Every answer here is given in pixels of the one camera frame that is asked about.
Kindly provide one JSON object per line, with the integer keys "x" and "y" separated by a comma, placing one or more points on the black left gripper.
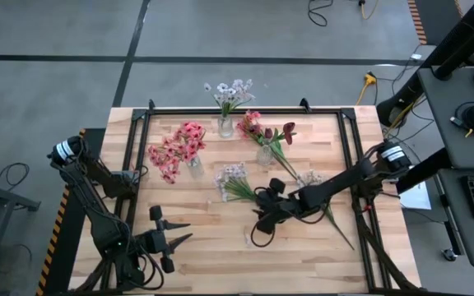
{"x": 156, "y": 242}

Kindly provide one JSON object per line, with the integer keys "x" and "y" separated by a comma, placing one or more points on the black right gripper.
{"x": 280, "y": 205}

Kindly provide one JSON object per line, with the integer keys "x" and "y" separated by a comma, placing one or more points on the white artificial flower bunch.
{"x": 230, "y": 172}
{"x": 230, "y": 96}
{"x": 311, "y": 178}

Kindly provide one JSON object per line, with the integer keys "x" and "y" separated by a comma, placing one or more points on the pink artificial flower bunch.
{"x": 248, "y": 123}
{"x": 189, "y": 140}
{"x": 165, "y": 164}

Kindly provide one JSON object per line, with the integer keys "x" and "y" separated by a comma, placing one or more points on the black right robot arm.
{"x": 344, "y": 183}

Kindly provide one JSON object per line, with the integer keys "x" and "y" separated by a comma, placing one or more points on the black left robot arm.
{"x": 105, "y": 230}

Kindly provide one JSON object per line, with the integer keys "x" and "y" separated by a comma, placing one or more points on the conical glass vase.
{"x": 265, "y": 155}

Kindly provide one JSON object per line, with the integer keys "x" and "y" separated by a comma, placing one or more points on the diamond-cut cylindrical glass vase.
{"x": 196, "y": 168}

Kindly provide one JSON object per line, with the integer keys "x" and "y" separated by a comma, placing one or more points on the ribbed glass bottle vase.
{"x": 225, "y": 125}

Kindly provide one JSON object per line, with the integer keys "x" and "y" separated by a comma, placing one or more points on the small fallen white petal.
{"x": 247, "y": 239}

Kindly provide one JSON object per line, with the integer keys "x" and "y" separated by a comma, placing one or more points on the white paper sheet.
{"x": 418, "y": 199}

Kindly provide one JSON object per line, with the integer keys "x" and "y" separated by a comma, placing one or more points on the black caster wheel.
{"x": 449, "y": 255}

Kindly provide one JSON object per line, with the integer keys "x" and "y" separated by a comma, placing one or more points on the grey desk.
{"x": 459, "y": 230}
{"x": 447, "y": 94}

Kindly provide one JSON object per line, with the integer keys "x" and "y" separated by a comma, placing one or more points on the white power adapter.
{"x": 416, "y": 56}

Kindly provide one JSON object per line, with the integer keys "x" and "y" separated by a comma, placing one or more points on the black pole on desk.
{"x": 455, "y": 66}

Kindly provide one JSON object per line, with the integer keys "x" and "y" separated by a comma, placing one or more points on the dark floor mat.
{"x": 438, "y": 16}

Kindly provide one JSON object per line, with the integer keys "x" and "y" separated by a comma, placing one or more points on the black tower fan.
{"x": 459, "y": 37}

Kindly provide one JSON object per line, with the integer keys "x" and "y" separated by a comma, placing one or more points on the black metal table frame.
{"x": 163, "y": 111}

